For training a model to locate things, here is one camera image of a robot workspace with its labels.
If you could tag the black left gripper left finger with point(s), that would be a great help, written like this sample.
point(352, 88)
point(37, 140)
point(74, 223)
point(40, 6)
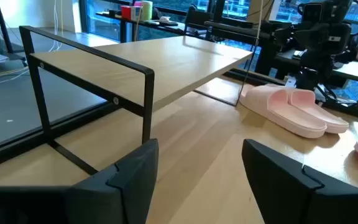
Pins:
point(129, 186)

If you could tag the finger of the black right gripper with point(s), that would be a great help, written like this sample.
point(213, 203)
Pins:
point(283, 35)
point(350, 54)

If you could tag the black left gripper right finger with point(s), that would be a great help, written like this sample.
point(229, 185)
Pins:
point(278, 193)

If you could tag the light pink slide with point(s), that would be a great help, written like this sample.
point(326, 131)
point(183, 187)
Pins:
point(291, 121)
point(328, 119)

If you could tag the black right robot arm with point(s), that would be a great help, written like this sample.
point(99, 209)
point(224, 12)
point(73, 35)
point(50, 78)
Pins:
point(314, 74)

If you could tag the black office chair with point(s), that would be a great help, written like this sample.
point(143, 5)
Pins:
point(197, 18)

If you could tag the small white object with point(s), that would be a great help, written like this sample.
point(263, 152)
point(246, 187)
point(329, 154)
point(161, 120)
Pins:
point(165, 18)

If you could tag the yellow-green spool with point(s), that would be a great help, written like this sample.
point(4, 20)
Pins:
point(147, 11)

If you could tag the white and blue box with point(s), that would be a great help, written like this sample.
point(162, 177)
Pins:
point(136, 14)

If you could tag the pink box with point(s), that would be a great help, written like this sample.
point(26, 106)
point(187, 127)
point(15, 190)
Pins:
point(138, 3)

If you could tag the black background table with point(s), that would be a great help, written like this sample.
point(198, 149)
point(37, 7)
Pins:
point(123, 31)

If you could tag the red box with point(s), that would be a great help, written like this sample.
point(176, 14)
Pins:
point(126, 12)

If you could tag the black stand pole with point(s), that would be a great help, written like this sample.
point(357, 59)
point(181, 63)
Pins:
point(4, 31)

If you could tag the wooden shelf with black frame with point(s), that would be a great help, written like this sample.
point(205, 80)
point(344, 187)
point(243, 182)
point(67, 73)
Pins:
point(166, 62)

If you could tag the black aluminium table frame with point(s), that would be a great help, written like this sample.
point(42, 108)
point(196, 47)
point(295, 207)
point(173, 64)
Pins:
point(11, 152)

